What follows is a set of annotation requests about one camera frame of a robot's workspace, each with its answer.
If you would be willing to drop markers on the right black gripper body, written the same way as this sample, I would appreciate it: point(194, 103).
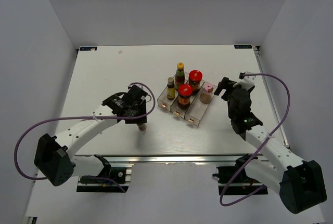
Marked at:
point(231, 114)

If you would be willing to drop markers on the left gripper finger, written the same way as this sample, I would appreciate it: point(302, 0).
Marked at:
point(142, 109)
point(136, 120)

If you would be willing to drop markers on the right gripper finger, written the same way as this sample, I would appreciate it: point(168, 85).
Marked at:
point(224, 84)
point(227, 94)

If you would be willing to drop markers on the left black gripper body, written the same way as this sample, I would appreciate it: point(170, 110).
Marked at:
point(136, 109)

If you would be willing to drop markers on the black cap spice bottle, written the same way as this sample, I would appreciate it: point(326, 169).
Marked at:
point(142, 126)

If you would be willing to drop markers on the pink cap spice bottle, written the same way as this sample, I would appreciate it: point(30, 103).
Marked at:
point(207, 93)

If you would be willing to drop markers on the red lid jar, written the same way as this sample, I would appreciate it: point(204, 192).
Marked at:
point(184, 94)
point(195, 78)

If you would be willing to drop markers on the small yellow label bottle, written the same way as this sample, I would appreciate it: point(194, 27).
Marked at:
point(170, 88)

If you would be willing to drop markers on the green label sauce bottle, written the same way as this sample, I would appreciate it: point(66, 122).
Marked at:
point(179, 75)

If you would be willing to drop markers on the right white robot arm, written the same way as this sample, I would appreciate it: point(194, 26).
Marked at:
point(299, 183)

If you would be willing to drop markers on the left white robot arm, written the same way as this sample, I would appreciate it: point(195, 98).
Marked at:
point(56, 155)

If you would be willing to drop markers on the clear three-slot organizer tray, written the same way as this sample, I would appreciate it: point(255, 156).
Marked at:
point(194, 113)

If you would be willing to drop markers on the blue corner label right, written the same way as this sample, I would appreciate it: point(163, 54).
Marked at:
point(243, 46)

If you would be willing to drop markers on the blue corner label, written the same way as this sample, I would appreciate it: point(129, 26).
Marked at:
point(88, 48)
point(243, 46)

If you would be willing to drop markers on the blue corner label left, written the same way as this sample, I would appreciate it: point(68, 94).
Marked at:
point(88, 48)

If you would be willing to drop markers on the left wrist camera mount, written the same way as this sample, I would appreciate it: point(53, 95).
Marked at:
point(138, 85)

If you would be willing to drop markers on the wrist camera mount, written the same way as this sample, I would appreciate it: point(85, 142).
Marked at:
point(138, 85)
point(246, 81)

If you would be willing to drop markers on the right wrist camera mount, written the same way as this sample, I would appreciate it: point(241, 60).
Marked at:
point(246, 81)

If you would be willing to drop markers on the aluminium table rail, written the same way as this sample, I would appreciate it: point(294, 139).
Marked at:
point(133, 159)

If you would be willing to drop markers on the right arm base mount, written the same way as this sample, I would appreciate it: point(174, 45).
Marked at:
point(241, 185)

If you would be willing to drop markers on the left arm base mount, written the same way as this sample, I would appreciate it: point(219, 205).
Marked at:
point(109, 177)

